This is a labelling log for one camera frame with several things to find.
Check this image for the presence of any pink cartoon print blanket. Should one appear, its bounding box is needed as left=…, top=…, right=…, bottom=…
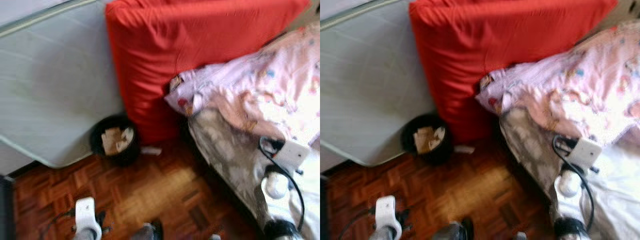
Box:
left=475, top=20, right=640, bottom=146
left=165, top=22, right=321, bottom=143

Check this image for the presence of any bed with beige floral sheet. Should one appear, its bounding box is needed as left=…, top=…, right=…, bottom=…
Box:
left=500, top=107, right=640, bottom=240
left=187, top=107, right=321, bottom=240

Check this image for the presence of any silver left robot leg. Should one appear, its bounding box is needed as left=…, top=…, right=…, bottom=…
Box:
left=432, top=217, right=475, bottom=240
left=130, top=220, right=165, bottom=240

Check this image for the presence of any black round waste bin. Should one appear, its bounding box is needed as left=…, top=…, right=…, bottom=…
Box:
left=90, top=115, right=142, bottom=167
left=400, top=113, right=455, bottom=166

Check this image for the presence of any brown paper bag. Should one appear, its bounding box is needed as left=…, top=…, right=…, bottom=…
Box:
left=101, top=127, right=135, bottom=157
left=413, top=126, right=447, bottom=155

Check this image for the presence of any black framed glass door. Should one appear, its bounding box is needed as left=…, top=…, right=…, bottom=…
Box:
left=0, top=175, right=16, bottom=240
left=320, top=175, right=328, bottom=240

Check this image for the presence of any crumpled white paper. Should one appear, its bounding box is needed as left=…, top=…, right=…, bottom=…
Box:
left=120, top=127, right=135, bottom=151
left=432, top=126, right=447, bottom=148

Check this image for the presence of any red folded futon cushion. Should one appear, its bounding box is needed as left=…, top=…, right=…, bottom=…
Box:
left=409, top=0, right=618, bottom=143
left=105, top=0, right=312, bottom=146

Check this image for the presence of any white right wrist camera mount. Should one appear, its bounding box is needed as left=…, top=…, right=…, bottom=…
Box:
left=570, top=137, right=603, bottom=168
left=272, top=140, right=311, bottom=171

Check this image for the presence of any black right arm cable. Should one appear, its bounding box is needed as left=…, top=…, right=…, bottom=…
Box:
left=551, top=134, right=596, bottom=231
left=257, top=136, right=307, bottom=231

